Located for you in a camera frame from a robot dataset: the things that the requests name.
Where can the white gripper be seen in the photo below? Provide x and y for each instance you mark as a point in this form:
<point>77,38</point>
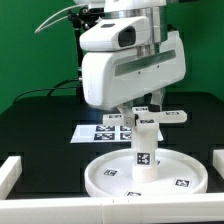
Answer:
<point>110,79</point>

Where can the white cross-shaped table base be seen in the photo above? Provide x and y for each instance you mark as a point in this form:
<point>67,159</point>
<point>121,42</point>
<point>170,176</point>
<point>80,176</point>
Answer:
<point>175,116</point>

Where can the white round table top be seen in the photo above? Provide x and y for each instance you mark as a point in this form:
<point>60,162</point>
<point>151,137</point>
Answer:
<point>112,174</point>

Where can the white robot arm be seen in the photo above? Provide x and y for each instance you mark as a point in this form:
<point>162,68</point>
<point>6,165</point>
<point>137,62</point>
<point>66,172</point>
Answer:
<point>154,10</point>

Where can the white marker tag plate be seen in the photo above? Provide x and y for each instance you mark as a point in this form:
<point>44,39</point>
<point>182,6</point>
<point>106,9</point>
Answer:
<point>100,133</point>

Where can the white right fence block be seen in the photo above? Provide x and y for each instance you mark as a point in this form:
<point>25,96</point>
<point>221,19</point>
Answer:
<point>218,161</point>

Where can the white fence block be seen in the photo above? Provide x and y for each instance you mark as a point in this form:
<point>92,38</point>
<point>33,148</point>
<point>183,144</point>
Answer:
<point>9,174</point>
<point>218,161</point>

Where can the white left fence block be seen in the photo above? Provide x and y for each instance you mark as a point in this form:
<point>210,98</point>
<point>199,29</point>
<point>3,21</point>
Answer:
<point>9,174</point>

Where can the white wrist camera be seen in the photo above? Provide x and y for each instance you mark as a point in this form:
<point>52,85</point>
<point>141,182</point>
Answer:
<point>116,34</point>

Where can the white front fence rail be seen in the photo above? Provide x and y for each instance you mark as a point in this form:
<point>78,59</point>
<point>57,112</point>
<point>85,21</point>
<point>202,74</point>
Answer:
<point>125,210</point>

